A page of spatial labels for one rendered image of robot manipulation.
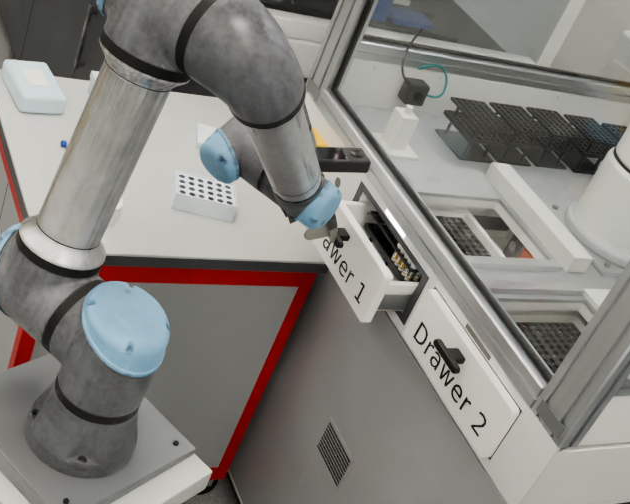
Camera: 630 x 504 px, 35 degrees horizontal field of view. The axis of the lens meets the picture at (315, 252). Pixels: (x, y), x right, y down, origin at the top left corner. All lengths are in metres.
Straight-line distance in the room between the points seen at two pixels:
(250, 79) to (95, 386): 0.44
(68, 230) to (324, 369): 0.89
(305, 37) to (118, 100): 1.37
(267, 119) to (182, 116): 1.14
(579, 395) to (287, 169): 0.53
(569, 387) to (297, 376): 0.80
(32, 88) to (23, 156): 0.20
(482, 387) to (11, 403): 0.71
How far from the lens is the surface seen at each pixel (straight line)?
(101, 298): 1.27
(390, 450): 1.86
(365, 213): 1.96
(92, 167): 1.24
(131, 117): 1.21
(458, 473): 1.71
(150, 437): 1.46
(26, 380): 1.47
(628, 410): 1.55
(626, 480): 1.73
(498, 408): 1.59
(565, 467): 1.58
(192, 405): 2.17
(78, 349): 1.28
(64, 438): 1.35
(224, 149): 1.49
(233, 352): 2.08
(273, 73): 1.12
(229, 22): 1.10
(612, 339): 1.44
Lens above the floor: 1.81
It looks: 32 degrees down
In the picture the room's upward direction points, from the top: 24 degrees clockwise
